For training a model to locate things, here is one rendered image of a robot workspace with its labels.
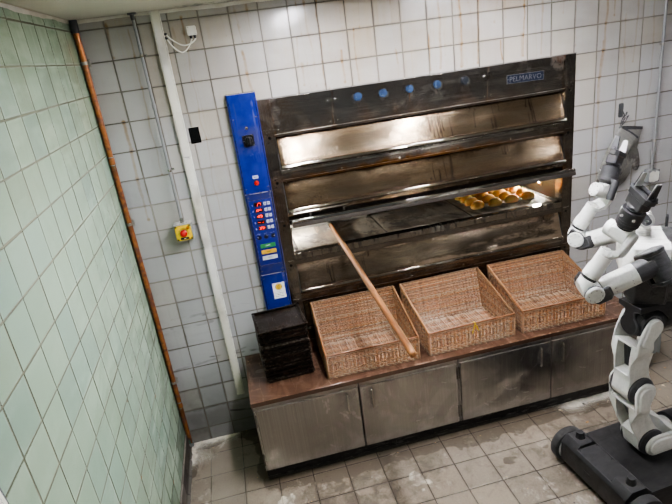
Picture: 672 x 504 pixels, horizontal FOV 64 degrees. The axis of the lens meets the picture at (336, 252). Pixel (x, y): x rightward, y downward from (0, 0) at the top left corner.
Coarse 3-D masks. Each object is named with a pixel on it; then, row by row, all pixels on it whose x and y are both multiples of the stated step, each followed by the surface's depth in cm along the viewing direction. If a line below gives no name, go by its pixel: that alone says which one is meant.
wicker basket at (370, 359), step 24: (384, 288) 343; (312, 312) 329; (336, 312) 340; (360, 312) 342; (360, 336) 342; (408, 336) 326; (336, 360) 301; (360, 360) 316; (384, 360) 307; (408, 360) 310
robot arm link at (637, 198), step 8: (632, 184) 200; (632, 192) 198; (640, 192) 196; (648, 192) 197; (632, 200) 199; (640, 200) 195; (648, 200) 193; (656, 200) 193; (624, 208) 202; (632, 208) 199; (640, 208) 196; (648, 208) 196; (624, 216) 201; (632, 216) 199; (640, 216) 198; (632, 224) 201
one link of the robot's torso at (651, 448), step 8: (656, 416) 278; (664, 416) 277; (656, 424) 278; (664, 424) 273; (664, 432) 274; (656, 440) 265; (664, 440) 266; (648, 448) 266; (656, 448) 266; (664, 448) 268
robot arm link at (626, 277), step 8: (616, 272) 218; (624, 272) 216; (632, 272) 215; (600, 280) 219; (608, 280) 218; (616, 280) 216; (624, 280) 215; (632, 280) 215; (640, 280) 215; (592, 288) 215; (600, 288) 215; (608, 288) 216; (616, 288) 217; (624, 288) 217; (584, 296) 218; (592, 296) 216; (600, 296) 216; (608, 296) 217
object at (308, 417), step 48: (336, 336) 347; (384, 336) 340; (528, 336) 319; (576, 336) 325; (288, 384) 304; (336, 384) 299; (384, 384) 307; (432, 384) 314; (480, 384) 322; (528, 384) 330; (576, 384) 338; (288, 432) 304; (336, 432) 311; (384, 432) 318; (432, 432) 332
